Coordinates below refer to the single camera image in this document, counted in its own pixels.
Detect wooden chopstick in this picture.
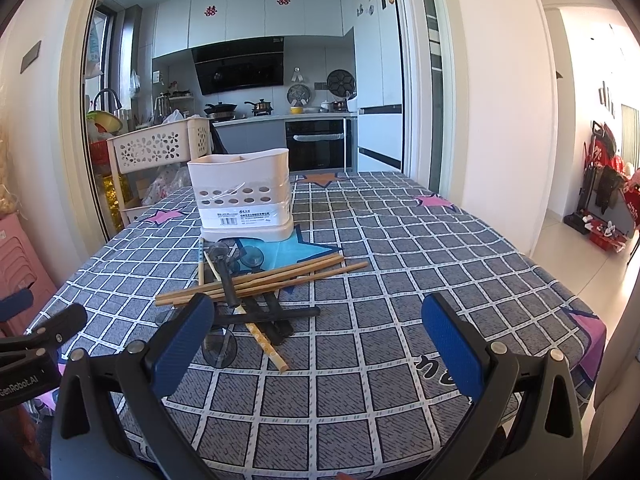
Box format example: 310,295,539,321
205,262,369,297
169,257,346,308
171,258,352,306
154,252,344,307

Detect blue patterned chopstick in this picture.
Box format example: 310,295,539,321
198,237,205,286

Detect light bamboo chopstick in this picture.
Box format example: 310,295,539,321
202,245,288,372

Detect black chopstick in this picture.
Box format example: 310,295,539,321
214,308,320,325
242,292,294,347

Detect chrome kitchen faucet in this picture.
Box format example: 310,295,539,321
92,88,122,113

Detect pink plastic stool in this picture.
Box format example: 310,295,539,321
1,214,55,337

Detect grey checked tablecloth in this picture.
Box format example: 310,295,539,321
39,172,604,479

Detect cream plastic storage trolley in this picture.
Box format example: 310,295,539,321
106,117,212,226

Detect white plastic utensil holder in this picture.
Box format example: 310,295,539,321
188,148,294,243

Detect white plastic bag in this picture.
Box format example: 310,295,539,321
163,110,186,125

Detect black wok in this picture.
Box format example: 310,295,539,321
204,102,236,115

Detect golden cooking pot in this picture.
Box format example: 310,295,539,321
246,99,272,116

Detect black range hood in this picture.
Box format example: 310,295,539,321
191,37,284,96

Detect black built-in oven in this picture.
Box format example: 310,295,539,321
285,119,350,171

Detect white upper cabinets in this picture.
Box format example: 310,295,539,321
152,0,344,58

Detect white refrigerator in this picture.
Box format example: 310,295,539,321
342,0,404,171

